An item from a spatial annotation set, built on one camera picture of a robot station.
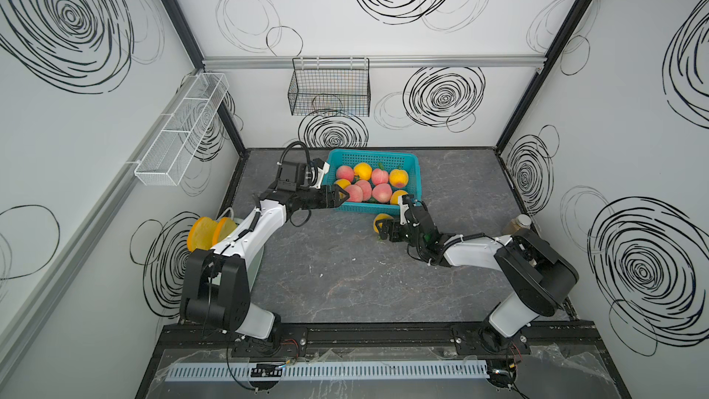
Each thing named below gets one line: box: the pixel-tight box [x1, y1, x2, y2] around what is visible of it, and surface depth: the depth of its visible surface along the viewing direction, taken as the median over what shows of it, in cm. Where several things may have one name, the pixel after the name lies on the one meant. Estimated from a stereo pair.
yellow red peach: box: [388, 169, 409, 189], surface depth 107 cm
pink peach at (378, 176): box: [371, 168, 389, 186], surface depth 106 cm
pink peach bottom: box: [372, 182, 393, 204], surface depth 101 cm
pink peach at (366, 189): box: [355, 179, 373, 203], surface depth 101 cm
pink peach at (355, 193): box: [345, 184, 364, 203], surface depth 97 cm
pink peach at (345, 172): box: [336, 165, 355, 183], surface depth 107 cm
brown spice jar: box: [501, 214, 532, 235], surface depth 88 cm
